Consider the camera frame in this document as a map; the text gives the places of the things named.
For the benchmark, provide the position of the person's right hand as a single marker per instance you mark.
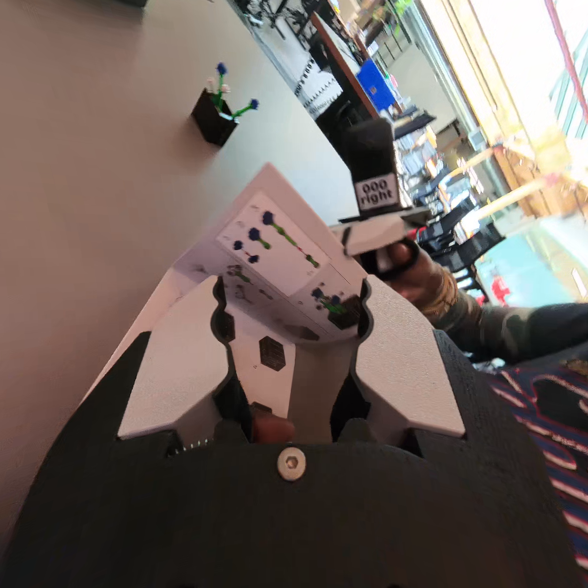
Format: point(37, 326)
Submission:
point(427, 276)

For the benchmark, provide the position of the person's dark clothing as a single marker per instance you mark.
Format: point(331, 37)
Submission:
point(547, 441)

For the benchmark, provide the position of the blue plastic crate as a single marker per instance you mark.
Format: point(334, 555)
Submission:
point(377, 84)

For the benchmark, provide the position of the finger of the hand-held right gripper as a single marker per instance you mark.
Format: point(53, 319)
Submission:
point(372, 236)

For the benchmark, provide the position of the wooden table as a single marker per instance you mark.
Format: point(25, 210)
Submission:
point(344, 64)

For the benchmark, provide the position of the black office chair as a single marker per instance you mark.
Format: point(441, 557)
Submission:
point(459, 243)

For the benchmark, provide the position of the black square frame brick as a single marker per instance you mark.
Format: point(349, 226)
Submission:
point(216, 119)

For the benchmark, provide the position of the grey desk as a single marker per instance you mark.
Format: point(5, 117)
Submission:
point(92, 184)

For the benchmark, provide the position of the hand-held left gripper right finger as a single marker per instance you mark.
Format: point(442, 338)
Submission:
point(409, 367)

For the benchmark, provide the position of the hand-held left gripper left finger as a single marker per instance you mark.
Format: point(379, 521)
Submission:
point(175, 367)

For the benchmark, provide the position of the person's right forearm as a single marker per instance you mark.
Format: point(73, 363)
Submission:
point(514, 326)

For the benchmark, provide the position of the white instruction booklet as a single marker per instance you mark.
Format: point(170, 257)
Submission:
point(276, 230)

